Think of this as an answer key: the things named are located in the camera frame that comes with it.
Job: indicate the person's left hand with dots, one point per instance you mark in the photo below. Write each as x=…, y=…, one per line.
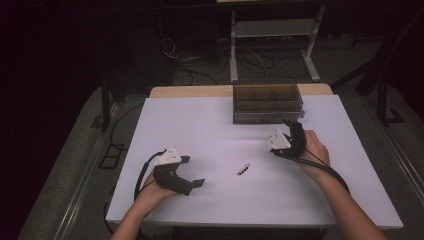
x=151, y=195

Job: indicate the grey metal floor rail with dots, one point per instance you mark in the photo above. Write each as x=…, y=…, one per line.
x=83, y=186
x=403, y=166

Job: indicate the person's right hand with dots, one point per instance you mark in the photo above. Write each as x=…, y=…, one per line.
x=315, y=150

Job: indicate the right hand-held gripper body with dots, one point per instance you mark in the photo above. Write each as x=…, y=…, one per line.
x=295, y=145

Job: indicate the smoky clear plastic drawer box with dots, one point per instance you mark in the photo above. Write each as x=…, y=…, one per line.
x=266, y=100

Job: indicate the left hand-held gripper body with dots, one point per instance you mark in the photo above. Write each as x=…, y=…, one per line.
x=166, y=178

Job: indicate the white metal desk frame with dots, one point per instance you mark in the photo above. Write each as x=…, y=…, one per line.
x=273, y=28

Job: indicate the dark metal stand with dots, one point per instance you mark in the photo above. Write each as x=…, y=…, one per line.
x=383, y=76
x=113, y=83

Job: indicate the black floor bracket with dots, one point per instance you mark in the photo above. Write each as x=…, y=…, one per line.
x=111, y=156

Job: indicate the black beaded gold ornament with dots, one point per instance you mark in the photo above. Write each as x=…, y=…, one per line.
x=243, y=169

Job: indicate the white board table cover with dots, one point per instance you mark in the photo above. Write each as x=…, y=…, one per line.
x=206, y=140

